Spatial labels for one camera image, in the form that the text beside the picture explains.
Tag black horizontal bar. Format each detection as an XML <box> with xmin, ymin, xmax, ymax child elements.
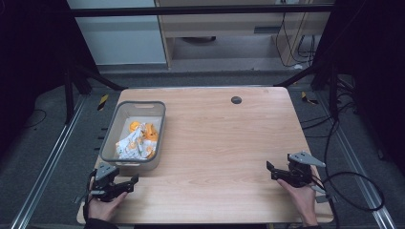
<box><xmin>68</xmin><ymin>3</ymin><xmax>335</xmax><ymax>18</ymax></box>

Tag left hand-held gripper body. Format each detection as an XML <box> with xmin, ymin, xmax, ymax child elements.
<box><xmin>74</xmin><ymin>161</ymin><xmax>134</xmax><ymax>205</ymax></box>

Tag black metal stand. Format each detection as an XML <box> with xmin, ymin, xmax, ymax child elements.
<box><xmin>274</xmin><ymin>62</ymin><xmax>340</xmax><ymax>120</ymax></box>
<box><xmin>62</xmin><ymin>62</ymin><xmax>129</xmax><ymax>126</ymax></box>

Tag black hanging cables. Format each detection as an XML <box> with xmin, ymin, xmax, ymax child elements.
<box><xmin>274</xmin><ymin>11</ymin><xmax>317</xmax><ymax>70</ymax></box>

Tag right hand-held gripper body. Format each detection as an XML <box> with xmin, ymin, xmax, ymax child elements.
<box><xmin>276</xmin><ymin>150</ymin><xmax>328</xmax><ymax>189</ymax></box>

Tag white cabinet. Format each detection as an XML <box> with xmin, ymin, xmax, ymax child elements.
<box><xmin>66</xmin><ymin>0</ymin><xmax>168</xmax><ymax>67</ymax></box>

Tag light wooden desk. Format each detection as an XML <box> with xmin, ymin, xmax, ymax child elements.
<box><xmin>154</xmin><ymin>0</ymin><xmax>336</xmax><ymax>69</ymax></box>

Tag person's right hand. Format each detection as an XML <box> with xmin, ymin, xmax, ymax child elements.
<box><xmin>276</xmin><ymin>177</ymin><xmax>320</xmax><ymax>227</ymax></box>

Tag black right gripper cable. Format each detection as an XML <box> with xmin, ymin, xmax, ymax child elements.
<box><xmin>313</xmin><ymin>115</ymin><xmax>386</xmax><ymax>229</ymax></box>

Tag yellow black striped tape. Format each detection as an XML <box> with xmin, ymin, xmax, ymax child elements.
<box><xmin>300</xmin><ymin>91</ymin><xmax>320</xmax><ymax>106</ymax></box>
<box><xmin>96</xmin><ymin>93</ymin><xmax>110</xmax><ymax>113</ymax></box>

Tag black curtain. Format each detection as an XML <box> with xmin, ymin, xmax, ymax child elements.
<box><xmin>0</xmin><ymin>0</ymin><xmax>100</xmax><ymax>151</ymax></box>
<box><xmin>313</xmin><ymin>0</ymin><xmax>405</xmax><ymax>176</ymax></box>

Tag grey plastic basket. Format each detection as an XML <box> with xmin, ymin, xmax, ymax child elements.
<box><xmin>98</xmin><ymin>100</ymin><xmax>167</xmax><ymax>171</ymax></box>

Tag metal floor rail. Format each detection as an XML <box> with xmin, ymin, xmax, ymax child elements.
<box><xmin>9</xmin><ymin>94</ymin><xmax>88</xmax><ymax>229</ymax></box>
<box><xmin>316</xmin><ymin>90</ymin><xmax>399</xmax><ymax>229</ymax></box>

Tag white patterned cloth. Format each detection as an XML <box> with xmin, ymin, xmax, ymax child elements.
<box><xmin>115</xmin><ymin>122</ymin><xmax>159</xmax><ymax>161</ymax></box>

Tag person's left hand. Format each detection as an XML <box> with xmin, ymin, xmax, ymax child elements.
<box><xmin>87</xmin><ymin>190</ymin><xmax>129</xmax><ymax>222</ymax></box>

